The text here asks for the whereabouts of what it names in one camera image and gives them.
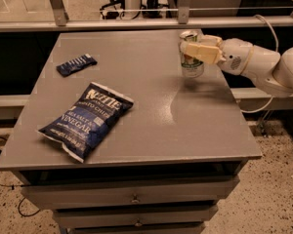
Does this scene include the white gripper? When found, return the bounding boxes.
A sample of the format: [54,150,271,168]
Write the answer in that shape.
[180,35,253,75]

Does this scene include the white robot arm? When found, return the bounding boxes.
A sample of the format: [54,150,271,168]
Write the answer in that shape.
[180,35,293,98]

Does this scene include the small blue snack wrapper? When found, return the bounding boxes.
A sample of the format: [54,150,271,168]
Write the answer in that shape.
[57,54,97,77]

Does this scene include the grey drawer cabinet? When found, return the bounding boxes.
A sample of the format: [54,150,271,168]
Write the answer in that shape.
[0,30,261,234]

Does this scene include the blue Kettle chips bag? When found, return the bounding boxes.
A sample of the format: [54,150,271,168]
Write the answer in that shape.
[39,82,134,163]

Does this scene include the upper grey drawer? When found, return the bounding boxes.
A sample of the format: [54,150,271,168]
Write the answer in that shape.
[21,175,239,210]

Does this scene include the grey drawer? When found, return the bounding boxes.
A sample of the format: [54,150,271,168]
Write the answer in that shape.
[21,175,239,210]
[53,205,218,228]

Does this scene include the lower grey drawer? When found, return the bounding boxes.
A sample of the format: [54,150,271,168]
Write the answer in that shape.
[53,205,218,228]

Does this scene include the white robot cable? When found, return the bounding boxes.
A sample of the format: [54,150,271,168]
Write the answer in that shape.
[239,14,280,115]

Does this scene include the metal railing frame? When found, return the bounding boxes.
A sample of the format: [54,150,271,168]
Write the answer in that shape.
[0,0,293,32]

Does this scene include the black floor cable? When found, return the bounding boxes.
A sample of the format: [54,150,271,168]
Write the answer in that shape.
[0,136,42,218]

